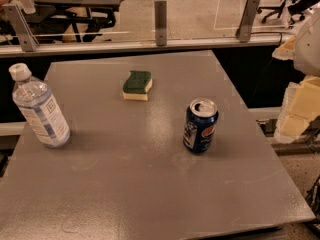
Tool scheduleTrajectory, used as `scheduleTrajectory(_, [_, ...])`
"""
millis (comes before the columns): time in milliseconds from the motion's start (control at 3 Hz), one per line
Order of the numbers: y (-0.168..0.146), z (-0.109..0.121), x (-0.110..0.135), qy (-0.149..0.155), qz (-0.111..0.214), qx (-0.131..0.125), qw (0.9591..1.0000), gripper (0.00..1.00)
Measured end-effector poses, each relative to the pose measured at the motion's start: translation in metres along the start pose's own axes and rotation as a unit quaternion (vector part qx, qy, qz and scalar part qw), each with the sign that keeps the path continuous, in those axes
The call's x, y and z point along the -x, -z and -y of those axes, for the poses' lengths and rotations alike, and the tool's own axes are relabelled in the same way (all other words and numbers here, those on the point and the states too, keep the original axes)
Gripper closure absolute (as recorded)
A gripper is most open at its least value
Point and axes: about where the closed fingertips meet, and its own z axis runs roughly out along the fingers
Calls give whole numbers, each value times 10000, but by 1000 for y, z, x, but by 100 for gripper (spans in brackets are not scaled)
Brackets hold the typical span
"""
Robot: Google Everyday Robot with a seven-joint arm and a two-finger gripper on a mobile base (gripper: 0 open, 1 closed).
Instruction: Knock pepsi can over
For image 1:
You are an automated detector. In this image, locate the right metal bracket post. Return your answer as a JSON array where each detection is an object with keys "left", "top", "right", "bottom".
[{"left": 235, "top": 0, "right": 260, "bottom": 42}]

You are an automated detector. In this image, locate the middle metal bracket post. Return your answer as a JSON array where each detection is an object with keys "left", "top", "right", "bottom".
[{"left": 154, "top": 0, "right": 167, "bottom": 46}]

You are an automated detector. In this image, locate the metal bracket post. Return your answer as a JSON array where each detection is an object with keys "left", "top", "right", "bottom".
[
  {"left": 3, "top": 4, "right": 38, "bottom": 52},
  {"left": 154, "top": 0, "right": 167, "bottom": 46},
  {"left": 235, "top": 0, "right": 260, "bottom": 42}
]

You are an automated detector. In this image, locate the left metal bracket post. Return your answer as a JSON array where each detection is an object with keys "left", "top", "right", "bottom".
[{"left": 3, "top": 4, "right": 38, "bottom": 52}]

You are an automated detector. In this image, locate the blue pepsi can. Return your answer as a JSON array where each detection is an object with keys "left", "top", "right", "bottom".
[{"left": 183, "top": 97, "right": 219, "bottom": 153}]

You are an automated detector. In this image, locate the clear plastic water bottle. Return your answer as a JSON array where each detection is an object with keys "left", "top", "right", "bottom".
[{"left": 9, "top": 63, "right": 70, "bottom": 148}]

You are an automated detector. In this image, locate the black desk in background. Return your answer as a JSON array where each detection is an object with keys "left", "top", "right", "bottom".
[{"left": 0, "top": 0, "right": 129, "bottom": 44}]

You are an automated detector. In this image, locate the metal rail behind table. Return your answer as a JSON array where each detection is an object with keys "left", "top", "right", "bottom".
[{"left": 0, "top": 32, "right": 293, "bottom": 58}]

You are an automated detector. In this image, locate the green and yellow sponge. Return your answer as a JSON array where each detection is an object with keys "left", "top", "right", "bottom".
[{"left": 122, "top": 70, "right": 153, "bottom": 101}]

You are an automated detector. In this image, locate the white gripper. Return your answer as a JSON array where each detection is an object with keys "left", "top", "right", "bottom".
[{"left": 272, "top": 10, "right": 320, "bottom": 144}]

